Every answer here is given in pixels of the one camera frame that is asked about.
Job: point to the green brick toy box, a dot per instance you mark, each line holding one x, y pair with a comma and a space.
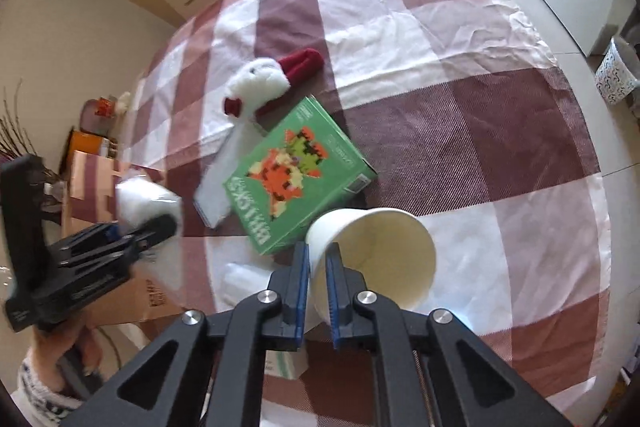
290, 167

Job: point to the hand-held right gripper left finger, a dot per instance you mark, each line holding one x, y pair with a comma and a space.
301, 292

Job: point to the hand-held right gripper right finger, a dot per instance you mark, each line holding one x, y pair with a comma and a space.
332, 302

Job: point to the small white green box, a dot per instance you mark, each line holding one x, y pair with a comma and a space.
287, 364

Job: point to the white plush toy red scarf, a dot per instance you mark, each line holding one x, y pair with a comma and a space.
260, 79

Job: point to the glass jar red lid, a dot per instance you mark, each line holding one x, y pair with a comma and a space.
105, 108

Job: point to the beige paper cup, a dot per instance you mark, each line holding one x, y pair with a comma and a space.
380, 252

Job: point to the small white figurine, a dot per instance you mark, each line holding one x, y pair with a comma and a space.
124, 102

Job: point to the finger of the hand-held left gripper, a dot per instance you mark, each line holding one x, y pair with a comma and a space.
106, 233
157, 232

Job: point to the white fluffy plush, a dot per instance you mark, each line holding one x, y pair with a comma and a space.
142, 199

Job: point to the dried branch bouquet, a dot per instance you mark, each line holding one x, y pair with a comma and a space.
15, 127

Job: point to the person's left hand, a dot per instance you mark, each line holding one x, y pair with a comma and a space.
55, 347

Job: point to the brown cardboard box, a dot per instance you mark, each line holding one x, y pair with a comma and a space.
90, 187

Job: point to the white patterned waste basket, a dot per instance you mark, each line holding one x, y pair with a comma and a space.
615, 74

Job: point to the orange cup black lid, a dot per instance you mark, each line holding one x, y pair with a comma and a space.
90, 141

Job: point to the red white checkered tablecloth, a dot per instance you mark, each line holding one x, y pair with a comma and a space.
500, 132

